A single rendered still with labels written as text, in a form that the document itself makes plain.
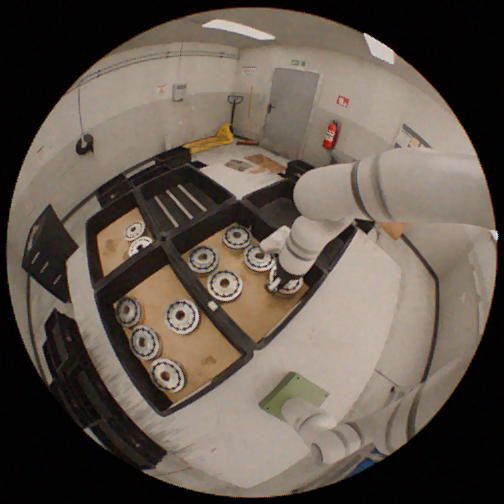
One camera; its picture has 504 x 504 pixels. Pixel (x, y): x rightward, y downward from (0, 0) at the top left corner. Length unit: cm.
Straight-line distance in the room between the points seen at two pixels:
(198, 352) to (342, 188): 47
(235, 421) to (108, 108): 373
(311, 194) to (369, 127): 291
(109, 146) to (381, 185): 346
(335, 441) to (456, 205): 34
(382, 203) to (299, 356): 58
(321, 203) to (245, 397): 60
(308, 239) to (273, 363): 46
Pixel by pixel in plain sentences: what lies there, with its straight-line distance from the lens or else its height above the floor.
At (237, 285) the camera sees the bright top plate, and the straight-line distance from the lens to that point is 49.
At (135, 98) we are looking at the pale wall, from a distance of 350.
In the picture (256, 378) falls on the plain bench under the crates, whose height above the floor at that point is 70.
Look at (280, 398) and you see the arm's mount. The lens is 58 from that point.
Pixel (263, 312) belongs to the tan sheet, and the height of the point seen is 83.
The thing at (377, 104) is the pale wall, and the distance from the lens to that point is 314.
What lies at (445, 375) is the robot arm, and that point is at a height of 126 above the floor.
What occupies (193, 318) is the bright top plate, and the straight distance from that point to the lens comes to 47.
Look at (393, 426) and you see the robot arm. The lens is 20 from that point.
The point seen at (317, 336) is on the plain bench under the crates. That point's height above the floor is 70.
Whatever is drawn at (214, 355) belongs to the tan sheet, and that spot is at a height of 83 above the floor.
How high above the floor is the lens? 131
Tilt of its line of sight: 55 degrees down
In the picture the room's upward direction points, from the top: 12 degrees clockwise
